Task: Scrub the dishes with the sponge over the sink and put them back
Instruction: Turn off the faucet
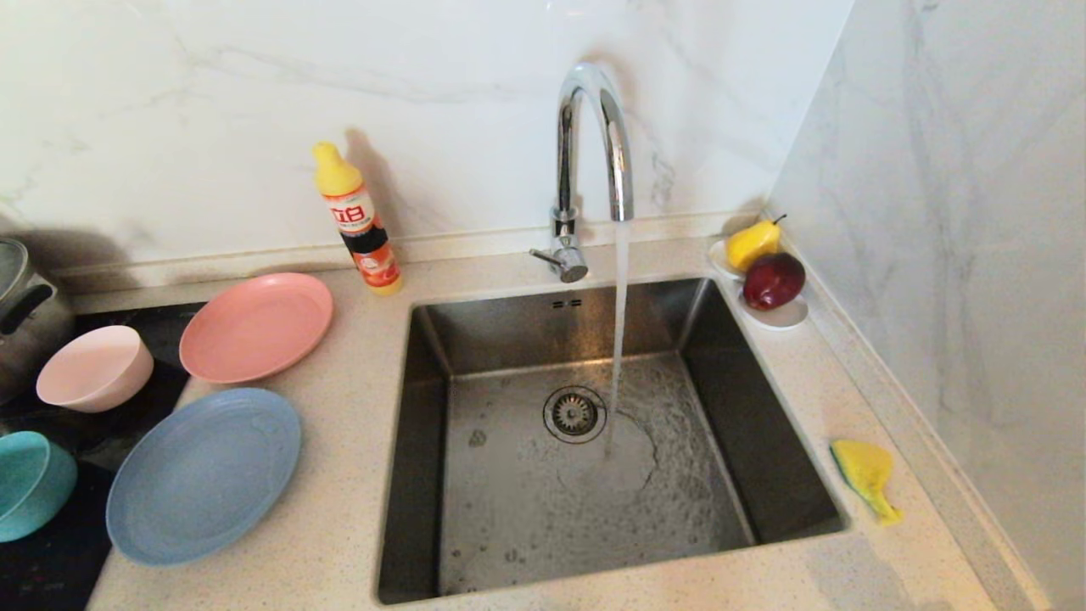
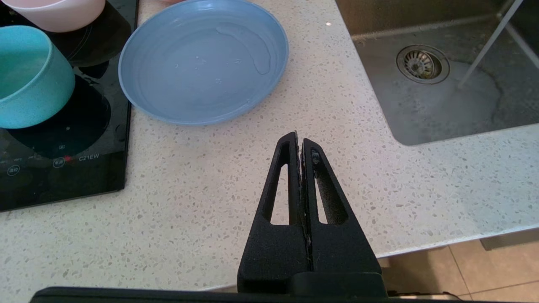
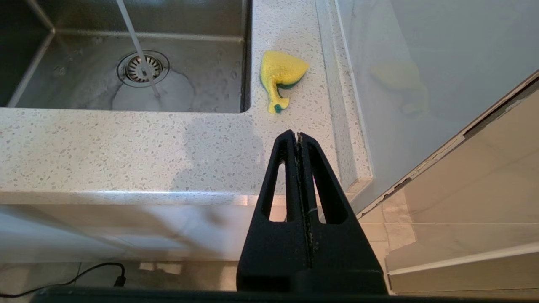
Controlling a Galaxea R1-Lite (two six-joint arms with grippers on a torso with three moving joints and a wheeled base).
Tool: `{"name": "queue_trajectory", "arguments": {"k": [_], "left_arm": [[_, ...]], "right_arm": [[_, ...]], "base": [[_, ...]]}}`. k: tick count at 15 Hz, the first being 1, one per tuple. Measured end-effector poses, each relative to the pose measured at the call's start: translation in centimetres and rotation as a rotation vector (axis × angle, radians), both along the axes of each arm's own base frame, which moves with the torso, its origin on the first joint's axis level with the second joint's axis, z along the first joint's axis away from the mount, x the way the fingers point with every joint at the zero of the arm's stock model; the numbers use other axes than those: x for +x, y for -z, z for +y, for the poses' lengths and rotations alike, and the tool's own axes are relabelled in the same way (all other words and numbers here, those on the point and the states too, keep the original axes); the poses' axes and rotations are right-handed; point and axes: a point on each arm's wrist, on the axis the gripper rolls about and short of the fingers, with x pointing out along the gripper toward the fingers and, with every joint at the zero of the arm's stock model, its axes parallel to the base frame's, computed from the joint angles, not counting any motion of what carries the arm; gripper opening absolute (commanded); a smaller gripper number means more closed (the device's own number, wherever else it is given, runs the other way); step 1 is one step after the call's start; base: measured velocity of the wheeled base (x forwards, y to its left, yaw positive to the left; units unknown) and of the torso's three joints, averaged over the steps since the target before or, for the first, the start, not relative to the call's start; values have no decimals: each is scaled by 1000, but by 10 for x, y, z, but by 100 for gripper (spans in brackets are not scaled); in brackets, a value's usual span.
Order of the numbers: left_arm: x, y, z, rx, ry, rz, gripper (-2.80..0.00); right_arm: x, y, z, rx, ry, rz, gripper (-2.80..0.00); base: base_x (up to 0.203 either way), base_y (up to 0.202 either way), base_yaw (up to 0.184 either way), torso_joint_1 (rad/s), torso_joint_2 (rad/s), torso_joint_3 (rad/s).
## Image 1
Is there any chrome gooseneck faucet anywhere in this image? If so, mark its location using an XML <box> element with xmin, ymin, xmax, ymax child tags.
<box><xmin>529</xmin><ymin>62</ymin><xmax>635</xmax><ymax>283</ymax></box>

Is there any yellow-capped orange dish soap bottle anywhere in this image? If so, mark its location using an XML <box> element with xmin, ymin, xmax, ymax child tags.
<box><xmin>312</xmin><ymin>141</ymin><xmax>402</xmax><ymax>296</ymax></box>

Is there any salmon pink plate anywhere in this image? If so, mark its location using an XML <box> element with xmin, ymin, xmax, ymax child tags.
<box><xmin>179</xmin><ymin>272</ymin><xmax>334</xmax><ymax>384</ymax></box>

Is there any yellow sponge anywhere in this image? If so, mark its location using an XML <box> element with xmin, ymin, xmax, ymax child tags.
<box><xmin>830</xmin><ymin>439</ymin><xmax>904</xmax><ymax>527</ymax></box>

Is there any blue plate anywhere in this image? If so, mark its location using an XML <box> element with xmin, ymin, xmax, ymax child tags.
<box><xmin>106</xmin><ymin>388</ymin><xmax>302</xmax><ymax>567</ymax></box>

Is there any light pink bowl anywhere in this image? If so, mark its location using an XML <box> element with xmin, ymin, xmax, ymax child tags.
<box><xmin>36</xmin><ymin>325</ymin><xmax>155</xmax><ymax>413</ymax></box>

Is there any teal bowl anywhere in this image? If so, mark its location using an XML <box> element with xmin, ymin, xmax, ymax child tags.
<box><xmin>0</xmin><ymin>431</ymin><xmax>78</xmax><ymax>543</ymax></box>

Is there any stainless steel sink basin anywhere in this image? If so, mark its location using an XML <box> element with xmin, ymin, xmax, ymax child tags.
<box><xmin>376</xmin><ymin>276</ymin><xmax>849</xmax><ymax>605</ymax></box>

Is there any round metal drain strainer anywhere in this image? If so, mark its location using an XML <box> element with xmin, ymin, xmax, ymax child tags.
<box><xmin>543</xmin><ymin>386</ymin><xmax>607</xmax><ymax>444</ymax></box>

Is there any small white dish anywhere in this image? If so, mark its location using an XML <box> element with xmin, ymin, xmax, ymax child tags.
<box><xmin>708</xmin><ymin>238</ymin><xmax>747</xmax><ymax>281</ymax></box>
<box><xmin>738</xmin><ymin>289</ymin><xmax>810</xmax><ymax>331</ymax></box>

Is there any yellow pear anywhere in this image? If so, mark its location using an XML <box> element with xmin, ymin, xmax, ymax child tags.
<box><xmin>727</xmin><ymin>214</ymin><xmax>787</xmax><ymax>273</ymax></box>

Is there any dark red apple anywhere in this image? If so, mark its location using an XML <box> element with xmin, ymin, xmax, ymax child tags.
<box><xmin>743</xmin><ymin>252</ymin><xmax>807</xmax><ymax>311</ymax></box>

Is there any black induction cooktop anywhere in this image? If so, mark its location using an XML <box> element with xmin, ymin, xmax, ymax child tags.
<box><xmin>0</xmin><ymin>300</ymin><xmax>209</xmax><ymax>611</ymax></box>

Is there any steel cooking pot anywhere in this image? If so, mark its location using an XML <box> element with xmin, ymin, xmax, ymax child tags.
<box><xmin>0</xmin><ymin>238</ymin><xmax>73</xmax><ymax>404</ymax></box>

